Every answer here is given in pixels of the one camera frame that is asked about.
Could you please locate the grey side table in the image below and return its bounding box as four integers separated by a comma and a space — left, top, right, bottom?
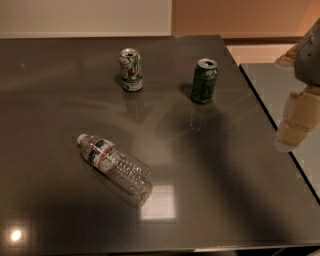
239, 63, 320, 203

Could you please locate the clear plastic water bottle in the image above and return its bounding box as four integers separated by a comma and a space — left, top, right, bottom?
77, 134, 153, 207

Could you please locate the dark green soda can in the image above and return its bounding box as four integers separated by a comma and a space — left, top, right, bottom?
191, 58, 218, 104

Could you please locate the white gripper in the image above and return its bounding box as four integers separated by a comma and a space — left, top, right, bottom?
274, 18, 320, 152

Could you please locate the white green soda can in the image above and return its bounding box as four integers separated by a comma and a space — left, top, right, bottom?
119, 48, 143, 92

